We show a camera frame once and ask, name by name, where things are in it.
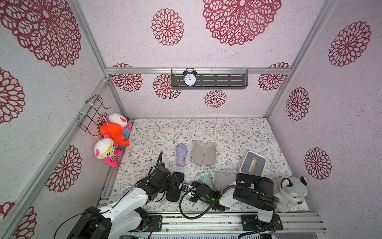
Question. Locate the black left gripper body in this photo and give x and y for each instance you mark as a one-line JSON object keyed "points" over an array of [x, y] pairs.
{"points": [[172, 182]]}

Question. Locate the beige roll in tray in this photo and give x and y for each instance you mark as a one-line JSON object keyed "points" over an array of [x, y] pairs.
{"points": [[253, 166]]}

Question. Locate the black wire wall rack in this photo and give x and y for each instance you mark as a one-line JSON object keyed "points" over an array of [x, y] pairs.
{"points": [[90, 120]]}

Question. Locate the grey husky plush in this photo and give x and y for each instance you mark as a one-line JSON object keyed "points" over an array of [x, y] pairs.
{"points": [[291, 191]]}

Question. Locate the open mint umbrella case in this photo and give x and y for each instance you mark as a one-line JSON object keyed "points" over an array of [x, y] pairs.
{"points": [[224, 179]]}

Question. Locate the white pink plush doll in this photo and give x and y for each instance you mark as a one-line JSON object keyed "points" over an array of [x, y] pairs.
{"points": [[121, 121]]}

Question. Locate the black alarm clock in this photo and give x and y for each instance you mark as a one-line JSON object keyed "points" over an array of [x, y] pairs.
{"points": [[190, 77]]}

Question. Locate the grey wall shelf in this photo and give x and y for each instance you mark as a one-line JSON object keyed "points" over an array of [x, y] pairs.
{"points": [[211, 81]]}

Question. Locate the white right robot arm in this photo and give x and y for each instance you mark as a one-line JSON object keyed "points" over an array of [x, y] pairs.
{"points": [[256, 191]]}

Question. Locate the white rimmed grey tray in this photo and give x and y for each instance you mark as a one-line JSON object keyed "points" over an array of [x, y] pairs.
{"points": [[250, 155]]}

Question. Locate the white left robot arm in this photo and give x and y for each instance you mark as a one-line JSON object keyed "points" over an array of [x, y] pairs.
{"points": [[127, 214]]}

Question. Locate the white round table clock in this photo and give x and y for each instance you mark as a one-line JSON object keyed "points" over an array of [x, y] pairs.
{"points": [[128, 189]]}

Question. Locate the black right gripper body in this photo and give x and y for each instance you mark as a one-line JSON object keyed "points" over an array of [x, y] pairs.
{"points": [[198, 187]]}

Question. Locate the orange plush whale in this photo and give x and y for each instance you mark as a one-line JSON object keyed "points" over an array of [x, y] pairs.
{"points": [[114, 132]]}

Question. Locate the black umbrella case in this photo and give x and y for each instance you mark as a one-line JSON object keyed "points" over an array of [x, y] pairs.
{"points": [[174, 192]]}

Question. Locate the mint green folded umbrella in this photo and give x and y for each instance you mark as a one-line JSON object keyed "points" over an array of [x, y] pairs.
{"points": [[206, 179]]}

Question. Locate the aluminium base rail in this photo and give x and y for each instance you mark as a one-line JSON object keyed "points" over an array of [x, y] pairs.
{"points": [[229, 226]]}

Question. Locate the white plush with yellow glasses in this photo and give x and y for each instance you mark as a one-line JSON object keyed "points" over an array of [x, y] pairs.
{"points": [[105, 149]]}

